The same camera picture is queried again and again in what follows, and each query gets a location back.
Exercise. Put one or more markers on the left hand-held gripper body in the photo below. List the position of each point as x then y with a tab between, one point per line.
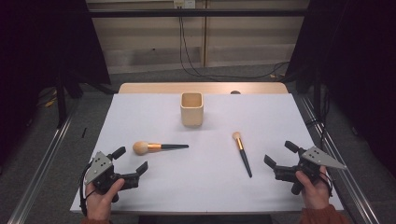
102	174

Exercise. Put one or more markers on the white wall socket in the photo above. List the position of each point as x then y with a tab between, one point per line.
184	3

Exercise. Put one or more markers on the black horizontal frame bar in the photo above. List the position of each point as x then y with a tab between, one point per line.
193	12

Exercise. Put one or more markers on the aluminium floor rail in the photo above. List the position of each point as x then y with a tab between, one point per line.
342	183
43	168

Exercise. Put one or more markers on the person's right hand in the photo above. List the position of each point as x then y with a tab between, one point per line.
315	193

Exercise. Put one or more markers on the large round makeup brush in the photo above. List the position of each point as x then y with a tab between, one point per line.
140	148

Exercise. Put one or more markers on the black curtain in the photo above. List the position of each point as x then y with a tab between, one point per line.
358	68
37	56

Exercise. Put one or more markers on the black metal stand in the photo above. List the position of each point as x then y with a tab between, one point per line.
317	96
61	102

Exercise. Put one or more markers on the small black stick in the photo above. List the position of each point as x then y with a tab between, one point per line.
84	132

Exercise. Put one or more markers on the person's left hand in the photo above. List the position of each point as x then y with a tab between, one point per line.
99	203

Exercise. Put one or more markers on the white paper sheet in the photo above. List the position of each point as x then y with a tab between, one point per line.
202	189

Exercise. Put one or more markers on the vertical wall trim strip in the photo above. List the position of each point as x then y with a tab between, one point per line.
204	34

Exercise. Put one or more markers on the slim makeup brush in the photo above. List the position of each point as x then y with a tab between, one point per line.
243	155

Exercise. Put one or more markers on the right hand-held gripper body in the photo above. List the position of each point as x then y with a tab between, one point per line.
308	161

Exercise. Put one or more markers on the beige square ceramic cup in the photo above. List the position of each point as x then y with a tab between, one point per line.
191	116

